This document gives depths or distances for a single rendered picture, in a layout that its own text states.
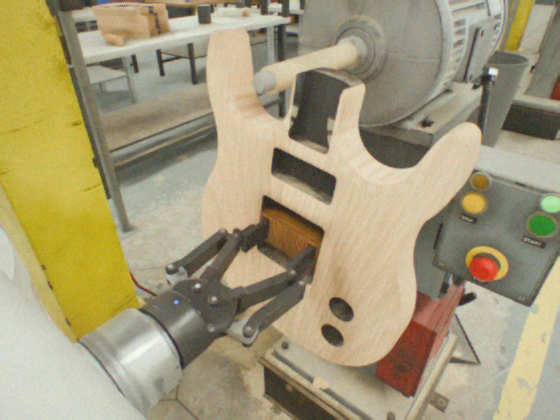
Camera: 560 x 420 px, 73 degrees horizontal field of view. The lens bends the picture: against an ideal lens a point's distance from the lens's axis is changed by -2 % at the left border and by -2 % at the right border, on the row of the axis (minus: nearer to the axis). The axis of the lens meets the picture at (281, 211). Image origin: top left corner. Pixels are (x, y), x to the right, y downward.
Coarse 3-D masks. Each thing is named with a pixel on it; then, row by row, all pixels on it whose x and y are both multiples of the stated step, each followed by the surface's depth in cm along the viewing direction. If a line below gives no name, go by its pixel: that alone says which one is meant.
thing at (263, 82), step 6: (264, 72) 44; (270, 72) 44; (258, 78) 43; (264, 78) 43; (270, 78) 44; (252, 84) 44; (258, 84) 44; (264, 84) 43; (270, 84) 44; (258, 90) 44; (264, 90) 44; (270, 90) 45
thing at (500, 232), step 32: (480, 160) 57; (512, 160) 57; (480, 192) 55; (512, 192) 52; (544, 192) 50; (448, 224) 61; (480, 224) 57; (512, 224) 54; (448, 256) 63; (480, 256) 60; (512, 256) 56; (544, 256) 53; (512, 288) 59
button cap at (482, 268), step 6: (480, 258) 58; (486, 258) 57; (474, 264) 58; (480, 264) 57; (486, 264) 57; (492, 264) 57; (474, 270) 58; (480, 270) 58; (486, 270) 57; (492, 270) 57; (474, 276) 59; (480, 276) 58; (486, 276) 58; (492, 276) 57
